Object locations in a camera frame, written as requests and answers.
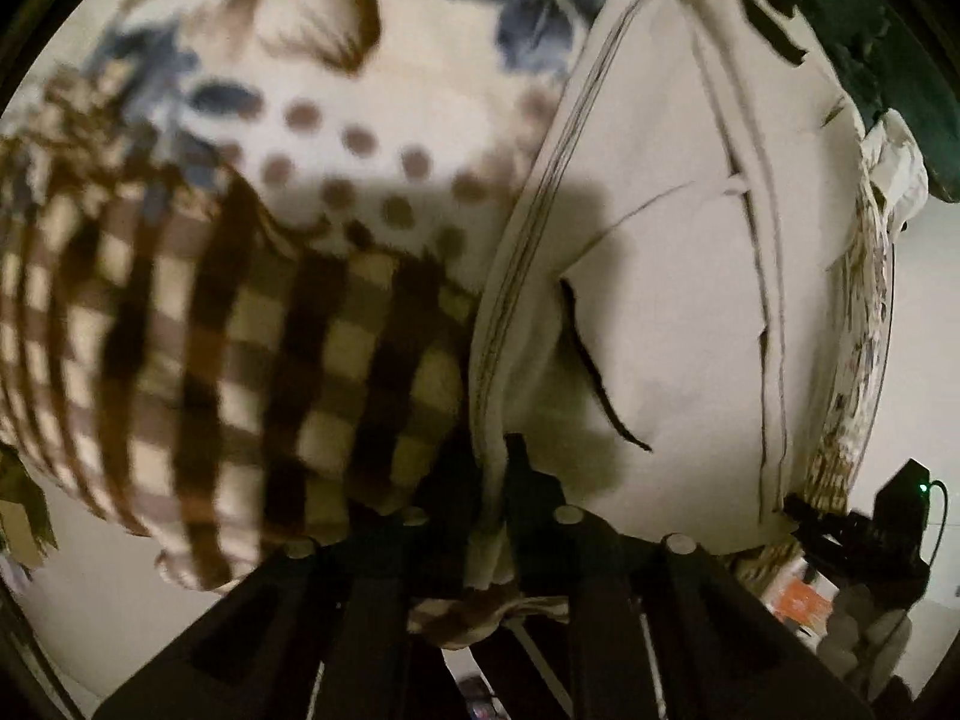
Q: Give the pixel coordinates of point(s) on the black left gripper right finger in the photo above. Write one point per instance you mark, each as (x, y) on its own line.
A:
(654, 630)

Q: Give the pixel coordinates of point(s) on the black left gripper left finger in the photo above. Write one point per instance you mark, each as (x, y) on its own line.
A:
(315, 632)

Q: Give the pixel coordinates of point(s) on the beige long sleeve shirt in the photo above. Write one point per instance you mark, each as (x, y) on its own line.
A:
(664, 318)

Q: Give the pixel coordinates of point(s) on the white crumpled small cloth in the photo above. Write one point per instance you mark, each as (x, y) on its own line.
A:
(897, 171)

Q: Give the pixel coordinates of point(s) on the floral bed quilt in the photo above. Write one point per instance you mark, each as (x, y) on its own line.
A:
(244, 246)

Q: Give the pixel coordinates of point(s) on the dark green plush blanket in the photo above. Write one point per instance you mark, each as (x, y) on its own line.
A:
(902, 55)

